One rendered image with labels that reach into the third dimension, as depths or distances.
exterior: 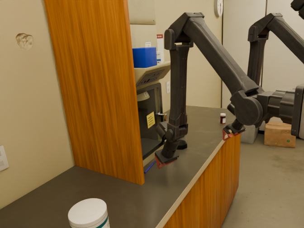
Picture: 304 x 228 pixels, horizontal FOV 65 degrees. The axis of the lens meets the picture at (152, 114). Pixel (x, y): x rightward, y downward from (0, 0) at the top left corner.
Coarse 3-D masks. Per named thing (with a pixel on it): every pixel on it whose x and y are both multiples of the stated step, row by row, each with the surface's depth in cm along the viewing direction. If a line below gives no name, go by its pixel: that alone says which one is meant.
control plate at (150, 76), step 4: (152, 72) 118; (156, 72) 122; (160, 72) 127; (144, 76) 114; (148, 76) 118; (152, 76) 123; (156, 76) 128; (144, 80) 118; (152, 80) 128; (140, 84) 119
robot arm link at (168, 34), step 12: (168, 36) 83; (168, 48) 84; (180, 48) 84; (180, 60) 86; (180, 72) 88; (180, 84) 90; (180, 96) 91; (180, 108) 93; (180, 120) 95; (180, 132) 97
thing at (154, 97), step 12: (156, 84) 138; (144, 96) 128; (156, 96) 139; (144, 108) 130; (156, 108) 140; (144, 120) 131; (156, 120) 142; (144, 132) 132; (156, 132) 143; (144, 144) 133; (156, 144) 144; (144, 156) 134
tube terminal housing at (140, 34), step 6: (132, 24) 116; (132, 30) 116; (138, 30) 120; (144, 30) 125; (150, 30) 129; (156, 30) 134; (132, 36) 116; (138, 36) 121; (144, 36) 125; (150, 36) 130; (156, 36) 135; (132, 42) 117; (138, 42) 121; (144, 42) 126; (156, 42) 136; (156, 48) 136; (150, 84) 134; (156, 150) 148; (150, 156) 142; (144, 162) 137
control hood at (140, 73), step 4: (160, 64) 121; (164, 64) 123; (168, 64) 127; (136, 68) 111; (140, 68) 110; (144, 68) 109; (148, 68) 110; (152, 68) 114; (156, 68) 117; (160, 68) 122; (164, 68) 127; (168, 68) 132; (136, 72) 111; (140, 72) 110; (144, 72) 109; (148, 72) 113; (164, 72) 133; (136, 76) 112; (140, 76) 111; (160, 76) 134; (164, 76) 140; (136, 80) 112; (140, 80) 114; (156, 80) 134; (136, 84) 115; (144, 84) 124
